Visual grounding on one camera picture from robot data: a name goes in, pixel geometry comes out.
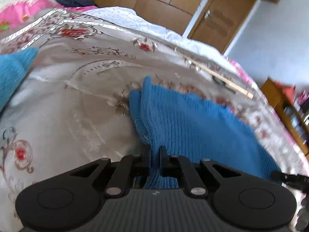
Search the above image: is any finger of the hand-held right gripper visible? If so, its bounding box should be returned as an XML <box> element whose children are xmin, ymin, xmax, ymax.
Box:
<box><xmin>271</xmin><ymin>171</ymin><xmax>309</xmax><ymax>194</ymax></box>

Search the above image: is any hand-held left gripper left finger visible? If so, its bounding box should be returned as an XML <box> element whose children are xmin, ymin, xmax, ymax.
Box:
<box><xmin>68</xmin><ymin>145</ymin><xmax>152</xmax><ymax>198</ymax></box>

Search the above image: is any black round tool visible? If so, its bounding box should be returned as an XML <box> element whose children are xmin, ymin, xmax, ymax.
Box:
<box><xmin>212</xmin><ymin>76</ymin><xmax>228</xmax><ymax>88</ymax></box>

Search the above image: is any pink floral quilt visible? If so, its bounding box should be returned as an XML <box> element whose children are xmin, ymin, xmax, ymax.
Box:
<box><xmin>0</xmin><ymin>0</ymin><xmax>59</xmax><ymax>34</ymax></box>

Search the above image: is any thin wooden stick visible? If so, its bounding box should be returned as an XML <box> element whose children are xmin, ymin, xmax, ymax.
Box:
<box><xmin>183</xmin><ymin>55</ymin><xmax>254</xmax><ymax>99</ymax></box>

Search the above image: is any pink plush toy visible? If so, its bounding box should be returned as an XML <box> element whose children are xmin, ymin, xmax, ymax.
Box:
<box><xmin>293</xmin><ymin>90</ymin><xmax>309</xmax><ymax>107</ymax></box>

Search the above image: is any wooden door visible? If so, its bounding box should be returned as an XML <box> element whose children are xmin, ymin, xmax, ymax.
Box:
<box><xmin>188</xmin><ymin>0</ymin><xmax>259</xmax><ymax>54</ymax></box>

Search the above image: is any blue striped knit sweater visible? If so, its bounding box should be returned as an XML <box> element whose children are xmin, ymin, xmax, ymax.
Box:
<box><xmin>129</xmin><ymin>76</ymin><xmax>283</xmax><ymax>190</ymax></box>

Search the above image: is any white dotted sheet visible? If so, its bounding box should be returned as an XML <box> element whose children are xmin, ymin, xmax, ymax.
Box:
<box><xmin>79</xmin><ymin>6</ymin><xmax>224</xmax><ymax>54</ymax></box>

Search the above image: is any wooden side cabinet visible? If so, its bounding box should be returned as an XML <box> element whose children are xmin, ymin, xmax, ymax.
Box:
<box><xmin>260</xmin><ymin>77</ymin><xmax>309</xmax><ymax>155</ymax></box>

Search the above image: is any red cloth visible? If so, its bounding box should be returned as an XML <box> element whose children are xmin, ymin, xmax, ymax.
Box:
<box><xmin>275</xmin><ymin>81</ymin><xmax>296</xmax><ymax>97</ymax></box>

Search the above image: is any floral satin bedspread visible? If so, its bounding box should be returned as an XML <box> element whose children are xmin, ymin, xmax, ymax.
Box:
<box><xmin>0</xmin><ymin>7</ymin><xmax>309</xmax><ymax>232</ymax></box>

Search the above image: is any light blue fleece cloth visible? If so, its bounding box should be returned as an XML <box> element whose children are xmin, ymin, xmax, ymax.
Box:
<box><xmin>0</xmin><ymin>47</ymin><xmax>39</xmax><ymax>112</ymax></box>

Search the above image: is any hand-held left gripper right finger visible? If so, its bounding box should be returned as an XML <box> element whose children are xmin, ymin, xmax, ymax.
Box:
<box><xmin>158</xmin><ymin>146</ymin><xmax>242</xmax><ymax>198</ymax></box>

